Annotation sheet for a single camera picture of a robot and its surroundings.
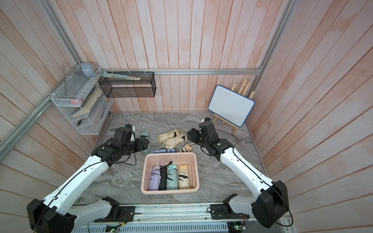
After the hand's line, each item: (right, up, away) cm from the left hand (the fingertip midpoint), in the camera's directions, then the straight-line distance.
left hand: (143, 145), depth 79 cm
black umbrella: (+11, -17, +7) cm, 21 cm away
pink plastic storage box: (+26, -10, +12) cm, 31 cm away
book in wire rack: (-31, +21, -1) cm, 37 cm away
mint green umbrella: (-5, +3, +21) cm, 22 cm away
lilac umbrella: (+7, -19, +1) cm, 20 cm away
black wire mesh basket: (-28, +40, +28) cm, 56 cm away
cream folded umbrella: (+15, +5, +22) cm, 27 cm away
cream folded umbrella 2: (+14, -1, +16) cm, 22 cm away
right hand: (+27, +6, +1) cm, 27 cm away
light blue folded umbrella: (+10, -6, +14) cm, 18 cm away
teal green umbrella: (+16, -21, +1) cm, 27 cm away
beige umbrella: (+23, -19, +3) cm, 30 cm away
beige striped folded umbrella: (+25, -5, +16) cm, 30 cm away
